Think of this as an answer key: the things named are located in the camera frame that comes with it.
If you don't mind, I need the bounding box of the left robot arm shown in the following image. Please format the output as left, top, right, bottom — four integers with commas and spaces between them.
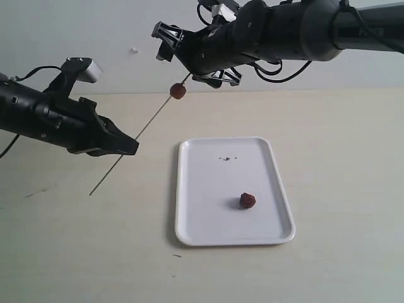
1, 75, 139, 157

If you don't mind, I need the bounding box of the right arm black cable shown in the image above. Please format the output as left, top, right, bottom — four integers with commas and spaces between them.
195, 0, 404, 83

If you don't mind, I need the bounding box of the white plastic tray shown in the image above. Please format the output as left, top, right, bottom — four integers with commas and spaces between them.
175, 137, 296, 247

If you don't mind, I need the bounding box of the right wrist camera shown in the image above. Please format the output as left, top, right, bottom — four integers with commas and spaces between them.
197, 0, 241, 22

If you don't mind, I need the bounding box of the thin metal skewer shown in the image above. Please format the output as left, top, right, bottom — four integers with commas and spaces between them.
88, 73, 191, 196

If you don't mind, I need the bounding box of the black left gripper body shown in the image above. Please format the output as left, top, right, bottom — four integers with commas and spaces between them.
34, 95, 117, 157

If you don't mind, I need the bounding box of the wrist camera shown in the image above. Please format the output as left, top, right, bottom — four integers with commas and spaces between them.
197, 0, 241, 22
44, 57, 103, 97

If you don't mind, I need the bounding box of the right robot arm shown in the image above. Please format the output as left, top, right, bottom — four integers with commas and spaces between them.
151, 1, 403, 88

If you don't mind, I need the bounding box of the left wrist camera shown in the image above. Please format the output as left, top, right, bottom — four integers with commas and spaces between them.
44, 57, 103, 97

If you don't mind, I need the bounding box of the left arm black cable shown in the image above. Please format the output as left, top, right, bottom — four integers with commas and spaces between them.
0, 65, 64, 158

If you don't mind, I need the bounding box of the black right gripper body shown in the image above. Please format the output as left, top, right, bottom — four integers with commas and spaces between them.
181, 18, 262, 76

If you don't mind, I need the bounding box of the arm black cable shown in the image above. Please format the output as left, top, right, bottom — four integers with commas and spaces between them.
195, 0, 404, 83
0, 65, 64, 158

